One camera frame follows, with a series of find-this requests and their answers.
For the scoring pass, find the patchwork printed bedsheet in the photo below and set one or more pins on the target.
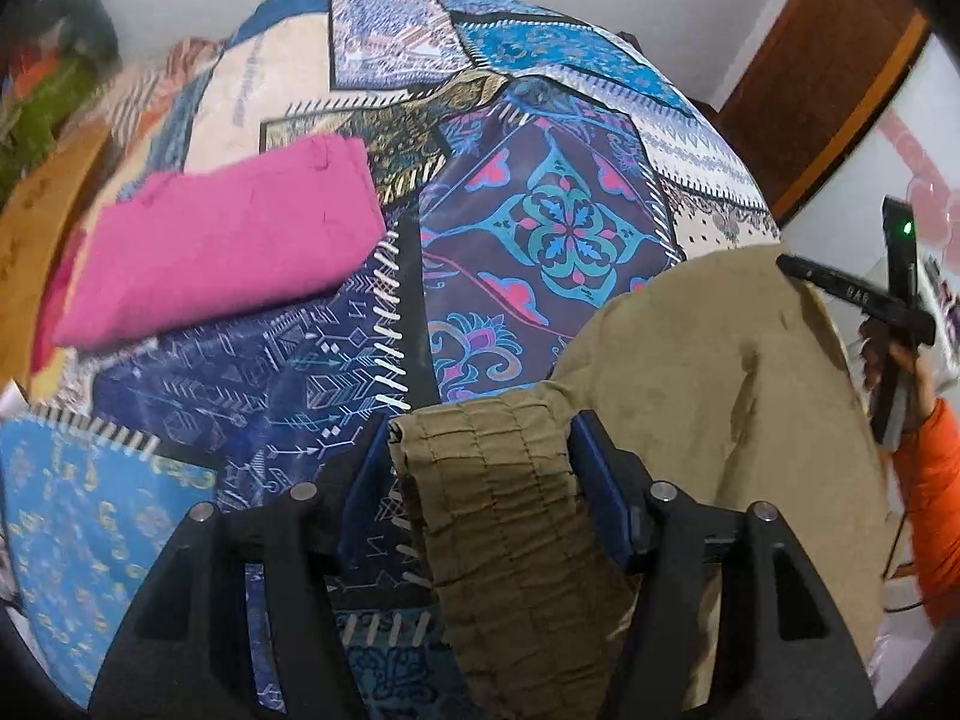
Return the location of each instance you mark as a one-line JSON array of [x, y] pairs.
[[480, 210]]

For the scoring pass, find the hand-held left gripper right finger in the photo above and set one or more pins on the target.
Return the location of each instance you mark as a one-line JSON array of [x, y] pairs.
[[600, 486]]

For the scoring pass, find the pile of colourful clothes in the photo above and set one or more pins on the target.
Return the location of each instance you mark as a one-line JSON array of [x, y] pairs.
[[52, 60]]

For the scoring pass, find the wooden door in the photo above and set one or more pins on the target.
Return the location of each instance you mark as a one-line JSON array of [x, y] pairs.
[[817, 67]]

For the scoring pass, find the person's right hand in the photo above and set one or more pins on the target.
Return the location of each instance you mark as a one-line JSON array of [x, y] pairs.
[[889, 375]]

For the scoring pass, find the wooden headboard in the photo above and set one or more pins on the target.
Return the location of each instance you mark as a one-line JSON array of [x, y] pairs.
[[37, 217]]

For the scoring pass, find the person's right forearm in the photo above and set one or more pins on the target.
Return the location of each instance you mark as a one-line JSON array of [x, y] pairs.
[[934, 510]]

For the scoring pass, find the khaki pants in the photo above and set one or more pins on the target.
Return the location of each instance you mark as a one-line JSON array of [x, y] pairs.
[[675, 390]]

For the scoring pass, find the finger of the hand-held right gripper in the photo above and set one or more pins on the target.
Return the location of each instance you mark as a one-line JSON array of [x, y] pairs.
[[840, 286]]

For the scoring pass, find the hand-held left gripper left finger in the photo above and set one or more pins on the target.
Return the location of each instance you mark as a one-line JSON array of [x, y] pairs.
[[365, 478]]

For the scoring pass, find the folded pink cloth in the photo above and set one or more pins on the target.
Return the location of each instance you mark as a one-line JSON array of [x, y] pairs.
[[217, 240]]

